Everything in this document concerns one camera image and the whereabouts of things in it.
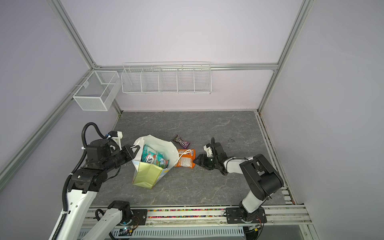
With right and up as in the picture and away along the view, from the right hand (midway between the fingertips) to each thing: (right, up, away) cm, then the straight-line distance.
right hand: (195, 161), depth 90 cm
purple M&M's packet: (-8, +10, +9) cm, 16 cm away
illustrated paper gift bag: (-23, -2, -18) cm, 29 cm away
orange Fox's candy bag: (-5, +2, +2) cm, 6 cm away
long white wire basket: (-22, +55, +11) cm, 60 cm away
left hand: (-25, +12, -21) cm, 35 cm away
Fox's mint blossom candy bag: (-23, +7, -15) cm, 28 cm away
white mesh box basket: (-65, +45, +9) cm, 80 cm away
